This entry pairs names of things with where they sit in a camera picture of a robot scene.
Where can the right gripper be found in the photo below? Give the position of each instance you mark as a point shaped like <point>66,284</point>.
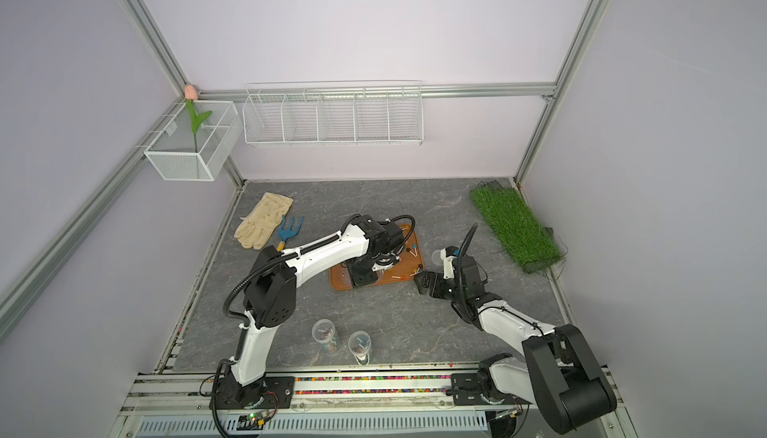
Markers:
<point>436,279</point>

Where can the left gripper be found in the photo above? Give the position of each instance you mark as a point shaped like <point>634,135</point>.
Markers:
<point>359,280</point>

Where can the clear plastic candy jar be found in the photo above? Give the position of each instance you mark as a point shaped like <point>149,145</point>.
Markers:
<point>385,262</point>

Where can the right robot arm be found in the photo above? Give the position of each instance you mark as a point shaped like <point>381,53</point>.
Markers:
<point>558,372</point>

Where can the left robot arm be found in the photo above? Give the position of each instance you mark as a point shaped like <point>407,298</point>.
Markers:
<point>267,296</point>

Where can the clear jar left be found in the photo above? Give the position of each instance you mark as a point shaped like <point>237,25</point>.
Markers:
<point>325,333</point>

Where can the clear jar middle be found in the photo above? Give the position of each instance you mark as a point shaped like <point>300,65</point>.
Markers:
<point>360,345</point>

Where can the orange wooden tray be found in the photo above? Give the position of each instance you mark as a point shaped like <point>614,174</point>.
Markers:
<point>409,265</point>

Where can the blue garden hand rake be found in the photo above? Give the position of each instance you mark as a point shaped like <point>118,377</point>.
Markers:
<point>289,228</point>

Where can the beige work glove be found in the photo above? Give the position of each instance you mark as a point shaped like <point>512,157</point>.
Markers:
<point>257,228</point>

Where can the green artificial grass mat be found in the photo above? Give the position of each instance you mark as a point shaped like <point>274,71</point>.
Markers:
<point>529,244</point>

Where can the artificial pink tulip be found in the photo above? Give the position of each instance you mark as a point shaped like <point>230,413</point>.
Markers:
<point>197,119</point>

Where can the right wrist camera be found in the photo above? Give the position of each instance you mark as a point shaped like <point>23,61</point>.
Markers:
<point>444,259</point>

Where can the white wire wall basket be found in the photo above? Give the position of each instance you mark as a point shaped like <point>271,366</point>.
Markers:
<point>334,113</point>

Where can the white mesh wall box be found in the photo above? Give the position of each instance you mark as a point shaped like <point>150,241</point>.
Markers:
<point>172,151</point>

